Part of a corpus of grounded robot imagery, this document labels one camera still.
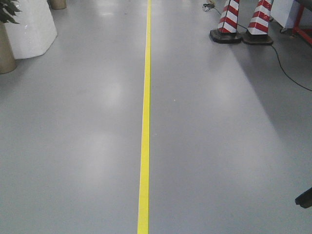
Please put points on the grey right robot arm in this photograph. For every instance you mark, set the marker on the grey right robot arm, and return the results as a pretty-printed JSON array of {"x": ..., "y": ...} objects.
[{"x": 305, "y": 199}]

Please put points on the left traffic cone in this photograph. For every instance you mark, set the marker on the left traffic cone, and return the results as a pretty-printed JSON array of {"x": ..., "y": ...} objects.
[{"x": 226, "y": 31}]

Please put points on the traffic cone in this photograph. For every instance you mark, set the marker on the traffic cone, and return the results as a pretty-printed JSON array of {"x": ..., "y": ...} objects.
[
  {"x": 226, "y": 31},
  {"x": 257, "y": 30}
]

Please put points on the right traffic cone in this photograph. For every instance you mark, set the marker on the right traffic cone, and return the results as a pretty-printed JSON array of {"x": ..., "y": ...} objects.
[{"x": 257, "y": 30}]

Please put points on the white planter box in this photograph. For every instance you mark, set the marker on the white planter box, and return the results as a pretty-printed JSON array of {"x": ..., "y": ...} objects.
[{"x": 35, "y": 30}]

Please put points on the beige cylindrical pot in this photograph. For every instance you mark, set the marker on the beige cylindrical pot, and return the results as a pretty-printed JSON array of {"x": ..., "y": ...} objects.
[{"x": 7, "y": 60}]

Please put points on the green potted plant leaves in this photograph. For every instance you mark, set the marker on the green potted plant leaves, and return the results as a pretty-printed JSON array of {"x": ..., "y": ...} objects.
[{"x": 8, "y": 10}]

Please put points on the tan pot by wall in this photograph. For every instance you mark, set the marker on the tan pot by wall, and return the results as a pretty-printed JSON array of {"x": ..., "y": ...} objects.
[{"x": 58, "y": 4}]

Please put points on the red metal cart frame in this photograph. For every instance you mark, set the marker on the red metal cart frame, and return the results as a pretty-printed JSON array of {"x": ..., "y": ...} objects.
[{"x": 299, "y": 19}]

